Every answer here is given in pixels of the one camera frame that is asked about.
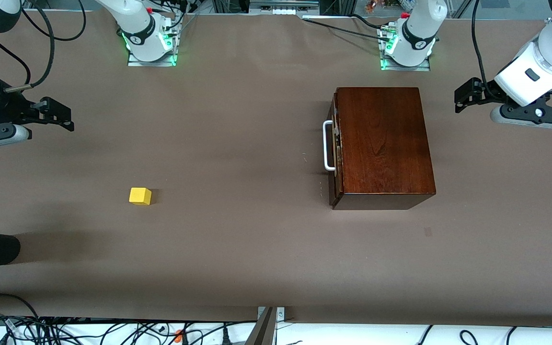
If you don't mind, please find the yellow cube block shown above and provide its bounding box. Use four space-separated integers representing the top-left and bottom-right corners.
129 187 152 206

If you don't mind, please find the wooden drawer with white handle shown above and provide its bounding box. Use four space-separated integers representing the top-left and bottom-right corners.
323 93 344 207

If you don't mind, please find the dark brown wooden cabinet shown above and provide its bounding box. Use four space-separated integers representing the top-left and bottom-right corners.
330 87 437 210

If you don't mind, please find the grey power strip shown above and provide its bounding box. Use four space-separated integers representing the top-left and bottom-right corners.
249 0 320 14

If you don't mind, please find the dark angled metal bar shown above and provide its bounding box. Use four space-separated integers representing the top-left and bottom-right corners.
245 307 277 345

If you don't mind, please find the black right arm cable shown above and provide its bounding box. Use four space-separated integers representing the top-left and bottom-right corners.
0 0 88 92

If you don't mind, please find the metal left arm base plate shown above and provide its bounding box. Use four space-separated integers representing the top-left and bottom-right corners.
379 26 432 72

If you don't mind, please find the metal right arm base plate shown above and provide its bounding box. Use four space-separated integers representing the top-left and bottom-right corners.
127 19 179 67

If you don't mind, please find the black cable on table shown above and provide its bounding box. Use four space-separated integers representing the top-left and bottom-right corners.
302 13 403 43

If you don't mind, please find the black looped cable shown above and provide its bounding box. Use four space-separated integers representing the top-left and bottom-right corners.
0 293 43 331

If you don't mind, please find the tangled black cable bundle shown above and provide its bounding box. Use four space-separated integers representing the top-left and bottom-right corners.
17 319 257 345

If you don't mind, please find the silver metal bracket plate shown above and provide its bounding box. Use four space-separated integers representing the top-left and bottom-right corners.
257 307 286 322

